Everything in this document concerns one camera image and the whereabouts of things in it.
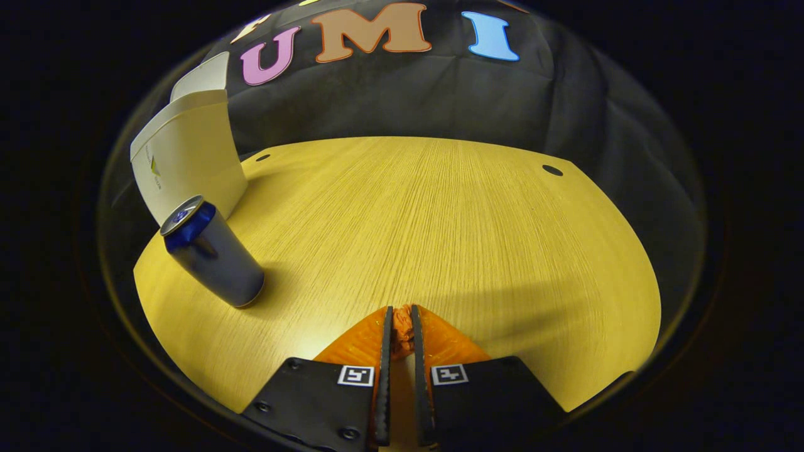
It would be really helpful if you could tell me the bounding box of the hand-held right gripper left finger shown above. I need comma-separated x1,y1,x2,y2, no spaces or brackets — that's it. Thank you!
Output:
242,306,394,452

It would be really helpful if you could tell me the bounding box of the black backdrop cloth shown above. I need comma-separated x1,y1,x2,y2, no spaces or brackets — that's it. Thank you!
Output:
126,0,709,318

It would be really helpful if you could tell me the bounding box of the white desktop garbage bin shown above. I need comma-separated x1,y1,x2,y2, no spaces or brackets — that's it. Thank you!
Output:
129,51,249,229

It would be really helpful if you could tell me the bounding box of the orange paper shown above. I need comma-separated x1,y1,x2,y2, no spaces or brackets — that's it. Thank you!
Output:
390,304,416,362

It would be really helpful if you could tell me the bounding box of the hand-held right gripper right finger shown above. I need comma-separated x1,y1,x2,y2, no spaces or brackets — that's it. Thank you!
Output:
410,304,570,450

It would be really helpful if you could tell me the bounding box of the blue silver pop can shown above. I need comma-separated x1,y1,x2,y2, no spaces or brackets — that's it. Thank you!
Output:
159,195,266,309

